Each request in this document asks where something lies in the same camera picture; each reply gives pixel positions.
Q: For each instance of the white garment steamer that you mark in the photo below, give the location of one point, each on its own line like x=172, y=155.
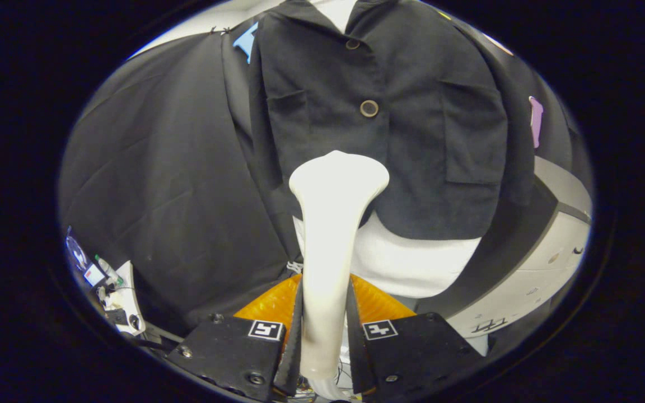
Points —
x=333, y=184

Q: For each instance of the black blazer jacket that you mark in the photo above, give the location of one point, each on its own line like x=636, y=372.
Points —
x=412, y=140

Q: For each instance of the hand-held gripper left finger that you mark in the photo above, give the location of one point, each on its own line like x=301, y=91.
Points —
x=293, y=358

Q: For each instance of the small green-capped bottle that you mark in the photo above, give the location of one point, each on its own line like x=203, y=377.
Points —
x=107, y=268

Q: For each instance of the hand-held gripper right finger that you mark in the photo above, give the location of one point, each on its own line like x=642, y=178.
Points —
x=356, y=352

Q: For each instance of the grey cabinet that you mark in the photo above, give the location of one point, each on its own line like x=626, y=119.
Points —
x=524, y=280

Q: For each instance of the white power strip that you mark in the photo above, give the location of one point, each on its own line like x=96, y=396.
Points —
x=125, y=296

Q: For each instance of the row of small cloth clips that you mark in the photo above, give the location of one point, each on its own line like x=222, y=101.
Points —
x=219, y=29

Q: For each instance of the clear plastic bag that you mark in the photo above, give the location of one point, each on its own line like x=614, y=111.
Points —
x=76, y=251

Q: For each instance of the black backdrop cloth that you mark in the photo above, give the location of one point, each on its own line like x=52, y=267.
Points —
x=160, y=168

